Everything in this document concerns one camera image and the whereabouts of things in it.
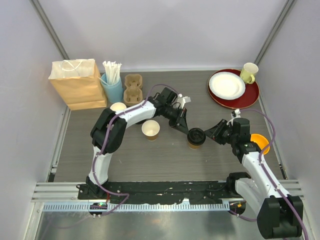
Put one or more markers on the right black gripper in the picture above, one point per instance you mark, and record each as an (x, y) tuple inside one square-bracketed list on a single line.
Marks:
[(214, 132)]

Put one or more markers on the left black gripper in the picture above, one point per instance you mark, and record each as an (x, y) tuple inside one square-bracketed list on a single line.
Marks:
[(180, 123)]

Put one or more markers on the black coffee cup lid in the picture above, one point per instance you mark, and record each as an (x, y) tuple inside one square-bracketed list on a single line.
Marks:
[(196, 136)]

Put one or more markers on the brown paper cup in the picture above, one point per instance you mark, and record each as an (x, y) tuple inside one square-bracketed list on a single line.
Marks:
[(195, 146), (150, 129)]

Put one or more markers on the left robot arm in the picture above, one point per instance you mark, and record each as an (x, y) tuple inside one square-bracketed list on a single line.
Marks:
[(109, 130)]

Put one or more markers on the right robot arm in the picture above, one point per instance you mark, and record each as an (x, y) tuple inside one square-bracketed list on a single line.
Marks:
[(278, 213)]

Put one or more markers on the stack of black lids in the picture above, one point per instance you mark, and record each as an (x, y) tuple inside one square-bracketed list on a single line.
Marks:
[(141, 122)]

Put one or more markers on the white paper plate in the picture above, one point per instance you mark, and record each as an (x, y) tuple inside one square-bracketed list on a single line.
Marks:
[(226, 85)]

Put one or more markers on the orange bowl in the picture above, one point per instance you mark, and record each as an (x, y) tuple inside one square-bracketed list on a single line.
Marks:
[(261, 141)]

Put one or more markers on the red round tray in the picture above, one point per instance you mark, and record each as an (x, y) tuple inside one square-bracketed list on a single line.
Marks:
[(248, 99)]

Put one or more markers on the cardboard cup carrier stack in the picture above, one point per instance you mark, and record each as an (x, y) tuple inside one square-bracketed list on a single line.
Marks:
[(133, 93)]

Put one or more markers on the pale yellow mug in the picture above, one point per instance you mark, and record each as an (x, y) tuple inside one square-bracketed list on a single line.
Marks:
[(248, 72)]

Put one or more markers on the stack of paper cups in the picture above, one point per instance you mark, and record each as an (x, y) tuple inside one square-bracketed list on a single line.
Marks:
[(118, 106)]

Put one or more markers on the light blue straw holder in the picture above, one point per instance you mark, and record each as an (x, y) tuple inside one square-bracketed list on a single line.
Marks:
[(114, 93)]

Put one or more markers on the brown paper bag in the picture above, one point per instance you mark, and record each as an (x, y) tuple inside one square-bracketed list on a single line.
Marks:
[(78, 82)]

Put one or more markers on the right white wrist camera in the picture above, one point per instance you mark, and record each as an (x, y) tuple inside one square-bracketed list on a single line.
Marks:
[(236, 113)]

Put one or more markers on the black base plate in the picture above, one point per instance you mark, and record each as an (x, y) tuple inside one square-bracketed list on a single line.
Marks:
[(174, 192)]

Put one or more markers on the aluminium frame rail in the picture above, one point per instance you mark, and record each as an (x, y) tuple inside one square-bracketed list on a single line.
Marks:
[(73, 197)]

